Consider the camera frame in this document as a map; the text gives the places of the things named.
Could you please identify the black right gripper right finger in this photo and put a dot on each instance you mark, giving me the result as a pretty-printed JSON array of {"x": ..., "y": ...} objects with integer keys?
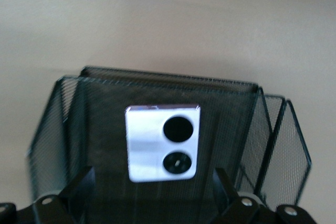
[{"x": 225, "y": 190}]

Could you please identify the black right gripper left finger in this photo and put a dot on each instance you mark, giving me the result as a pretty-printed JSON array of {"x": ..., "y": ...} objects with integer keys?
[{"x": 78, "y": 190}]

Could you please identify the lilac flip phone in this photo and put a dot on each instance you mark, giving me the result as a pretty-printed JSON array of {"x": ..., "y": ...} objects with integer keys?
[{"x": 147, "y": 142}]

